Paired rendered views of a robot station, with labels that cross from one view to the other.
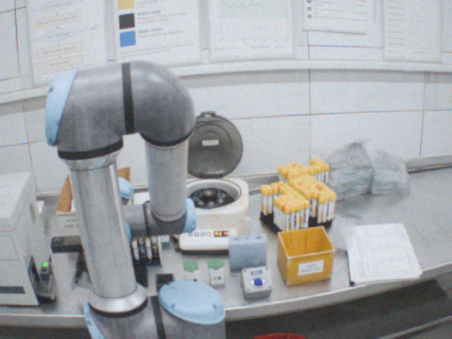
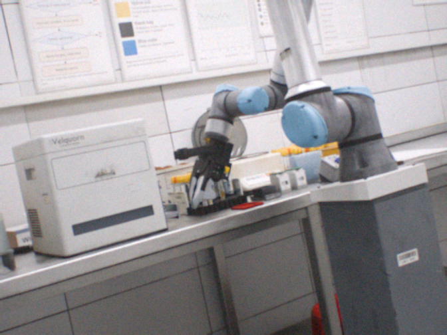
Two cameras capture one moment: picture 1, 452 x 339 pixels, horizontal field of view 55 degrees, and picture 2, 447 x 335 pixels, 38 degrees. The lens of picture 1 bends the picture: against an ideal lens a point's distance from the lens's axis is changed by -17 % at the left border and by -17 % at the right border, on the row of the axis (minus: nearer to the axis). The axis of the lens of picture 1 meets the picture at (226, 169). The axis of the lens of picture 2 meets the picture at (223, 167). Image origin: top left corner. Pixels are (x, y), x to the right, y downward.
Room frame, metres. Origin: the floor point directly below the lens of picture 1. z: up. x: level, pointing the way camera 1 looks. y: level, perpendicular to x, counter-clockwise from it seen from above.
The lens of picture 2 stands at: (-0.63, 1.10, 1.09)
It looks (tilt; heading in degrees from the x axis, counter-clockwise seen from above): 3 degrees down; 335
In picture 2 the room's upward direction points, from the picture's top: 12 degrees counter-clockwise
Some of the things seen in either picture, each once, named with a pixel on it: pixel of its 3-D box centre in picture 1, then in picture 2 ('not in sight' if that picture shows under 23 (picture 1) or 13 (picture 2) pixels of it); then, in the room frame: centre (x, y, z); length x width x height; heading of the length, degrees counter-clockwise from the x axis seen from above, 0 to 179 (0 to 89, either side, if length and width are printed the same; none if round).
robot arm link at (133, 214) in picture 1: (120, 223); (251, 101); (0.94, 0.23, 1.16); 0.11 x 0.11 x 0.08; 11
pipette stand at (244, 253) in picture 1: (247, 253); (306, 168); (1.17, -0.05, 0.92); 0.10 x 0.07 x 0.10; 92
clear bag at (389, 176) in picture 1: (388, 169); not in sight; (1.62, -0.61, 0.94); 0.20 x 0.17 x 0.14; 71
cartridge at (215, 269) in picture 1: (215, 273); (296, 178); (1.10, 0.04, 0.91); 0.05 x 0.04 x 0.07; 7
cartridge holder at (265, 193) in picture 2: (165, 283); (264, 193); (1.07, 0.17, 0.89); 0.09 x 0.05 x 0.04; 5
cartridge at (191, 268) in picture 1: (192, 274); (280, 183); (1.09, 0.10, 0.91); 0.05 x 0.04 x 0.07; 7
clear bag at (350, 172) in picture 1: (346, 164); not in sight; (1.63, -0.43, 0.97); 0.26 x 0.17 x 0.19; 111
